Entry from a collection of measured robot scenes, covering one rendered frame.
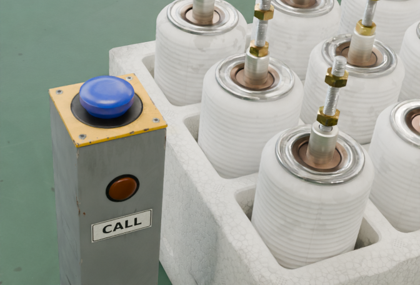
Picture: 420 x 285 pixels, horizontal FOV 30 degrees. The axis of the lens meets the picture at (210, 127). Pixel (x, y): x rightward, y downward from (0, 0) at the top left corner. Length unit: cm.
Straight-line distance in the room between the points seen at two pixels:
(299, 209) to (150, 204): 12
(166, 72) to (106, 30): 45
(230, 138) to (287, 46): 17
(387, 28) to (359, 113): 17
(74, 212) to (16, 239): 32
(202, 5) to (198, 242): 24
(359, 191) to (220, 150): 16
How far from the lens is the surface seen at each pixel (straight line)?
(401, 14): 91
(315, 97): 79
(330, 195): 63
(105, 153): 57
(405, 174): 71
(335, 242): 68
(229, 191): 72
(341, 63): 60
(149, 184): 60
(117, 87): 58
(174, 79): 82
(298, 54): 86
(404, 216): 74
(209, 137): 75
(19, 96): 113
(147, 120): 58
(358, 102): 77
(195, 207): 74
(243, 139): 72
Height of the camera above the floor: 67
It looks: 38 degrees down
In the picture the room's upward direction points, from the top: 6 degrees clockwise
